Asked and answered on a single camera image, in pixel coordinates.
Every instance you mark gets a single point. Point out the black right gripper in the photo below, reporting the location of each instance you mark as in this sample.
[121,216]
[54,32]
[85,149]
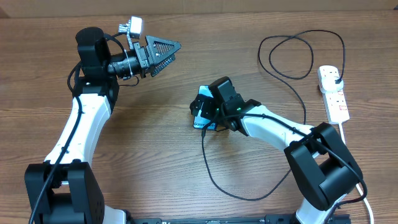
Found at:
[209,102]

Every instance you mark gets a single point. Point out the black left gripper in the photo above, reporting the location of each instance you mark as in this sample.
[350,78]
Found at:
[155,56]

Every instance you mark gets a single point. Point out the blue Samsung Galaxy smartphone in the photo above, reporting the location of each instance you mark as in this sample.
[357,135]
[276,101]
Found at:
[205,90]

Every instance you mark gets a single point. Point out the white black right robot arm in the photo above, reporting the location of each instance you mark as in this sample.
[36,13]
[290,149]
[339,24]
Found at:
[325,171]

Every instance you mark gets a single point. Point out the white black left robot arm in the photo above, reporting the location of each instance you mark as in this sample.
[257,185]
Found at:
[63,188]

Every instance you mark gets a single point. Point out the white charger plug adapter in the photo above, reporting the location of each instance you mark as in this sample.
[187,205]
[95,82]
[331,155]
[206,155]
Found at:
[329,84]

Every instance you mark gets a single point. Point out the white power extension strip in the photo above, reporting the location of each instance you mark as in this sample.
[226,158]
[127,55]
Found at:
[335,103]

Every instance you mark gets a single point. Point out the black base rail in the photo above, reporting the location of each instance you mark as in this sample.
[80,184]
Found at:
[217,220]

